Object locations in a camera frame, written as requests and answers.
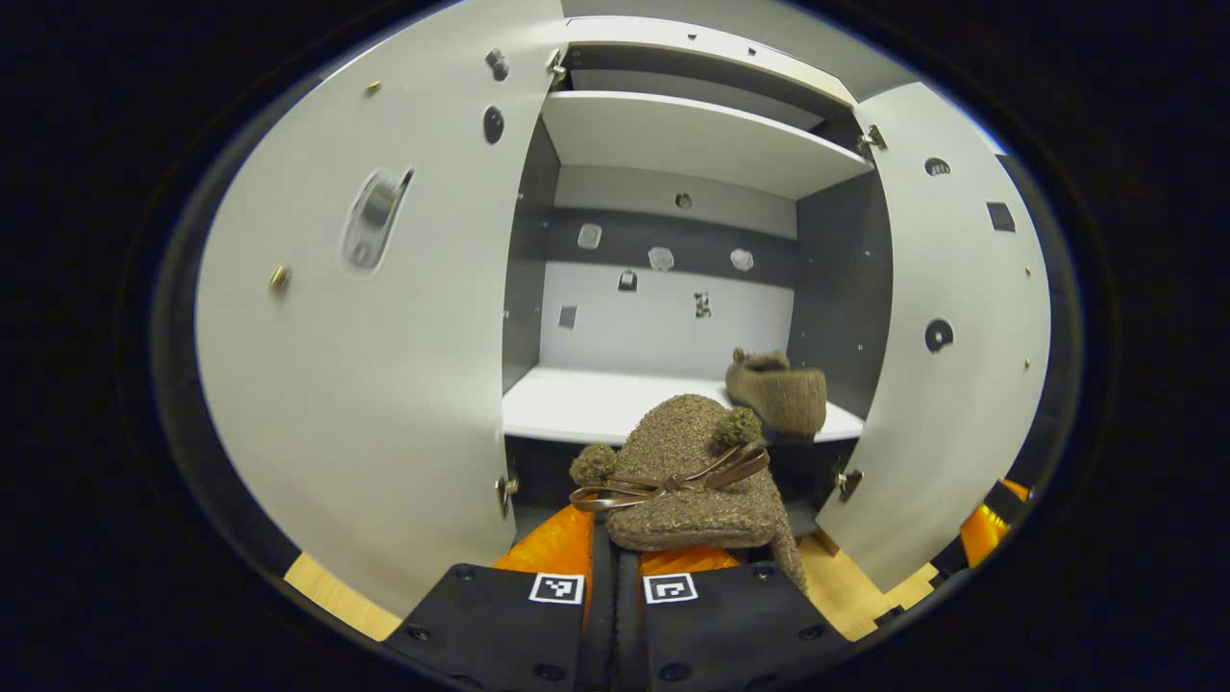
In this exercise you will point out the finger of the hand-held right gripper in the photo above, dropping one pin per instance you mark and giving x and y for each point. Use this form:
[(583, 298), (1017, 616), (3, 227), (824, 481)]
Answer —
[(1004, 502), (982, 538)]

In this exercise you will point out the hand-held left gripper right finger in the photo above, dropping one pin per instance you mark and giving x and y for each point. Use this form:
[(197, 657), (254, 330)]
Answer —
[(730, 625)]

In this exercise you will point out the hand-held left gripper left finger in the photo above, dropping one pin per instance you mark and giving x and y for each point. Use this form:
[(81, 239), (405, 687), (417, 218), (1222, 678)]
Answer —
[(500, 625)]

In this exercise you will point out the white shoe cabinet door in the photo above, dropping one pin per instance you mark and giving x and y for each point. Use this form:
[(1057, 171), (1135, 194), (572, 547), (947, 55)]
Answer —
[(951, 432), (384, 384)]

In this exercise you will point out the brown fuzzy shoe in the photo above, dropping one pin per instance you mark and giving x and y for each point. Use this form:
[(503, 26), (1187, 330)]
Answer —
[(783, 394), (682, 481)]

